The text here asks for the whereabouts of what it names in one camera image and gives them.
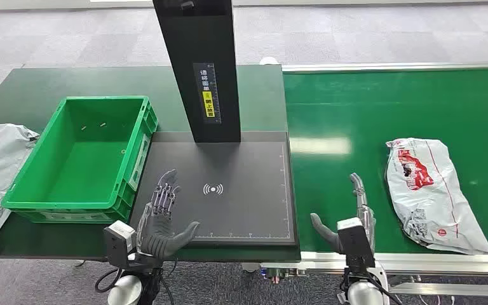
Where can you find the green plastic crate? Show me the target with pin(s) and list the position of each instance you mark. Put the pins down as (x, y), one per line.
(88, 168)

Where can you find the aluminium conveyor frame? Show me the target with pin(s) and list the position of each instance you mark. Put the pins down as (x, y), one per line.
(437, 263)

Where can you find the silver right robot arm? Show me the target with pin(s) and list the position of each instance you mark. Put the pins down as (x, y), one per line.
(364, 294)

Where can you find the metal conveyor drive unit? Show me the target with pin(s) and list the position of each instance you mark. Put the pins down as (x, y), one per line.
(284, 273)

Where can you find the black yellow column label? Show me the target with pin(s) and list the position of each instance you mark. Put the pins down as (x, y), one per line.
(208, 92)

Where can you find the white round object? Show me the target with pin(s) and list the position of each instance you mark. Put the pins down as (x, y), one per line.
(269, 61)

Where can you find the white plastic package red print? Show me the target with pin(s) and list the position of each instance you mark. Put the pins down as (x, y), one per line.
(431, 198)

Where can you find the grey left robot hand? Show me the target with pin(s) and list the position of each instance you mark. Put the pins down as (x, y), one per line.
(157, 229)

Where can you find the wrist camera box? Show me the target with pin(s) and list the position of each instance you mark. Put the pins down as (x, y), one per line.
(117, 242)
(355, 248)

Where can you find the green conveyor belt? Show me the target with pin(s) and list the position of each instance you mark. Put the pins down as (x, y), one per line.
(353, 109)

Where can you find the black scanner column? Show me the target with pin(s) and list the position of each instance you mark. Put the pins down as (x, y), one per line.
(197, 38)

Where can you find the black scanner base plate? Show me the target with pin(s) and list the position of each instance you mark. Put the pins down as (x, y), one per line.
(244, 210)

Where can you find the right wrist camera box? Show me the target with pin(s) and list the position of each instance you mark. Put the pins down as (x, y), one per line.
(355, 248)

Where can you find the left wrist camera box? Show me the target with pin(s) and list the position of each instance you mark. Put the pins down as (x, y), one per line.
(117, 242)

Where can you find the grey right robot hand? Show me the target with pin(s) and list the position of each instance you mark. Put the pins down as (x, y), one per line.
(369, 223)

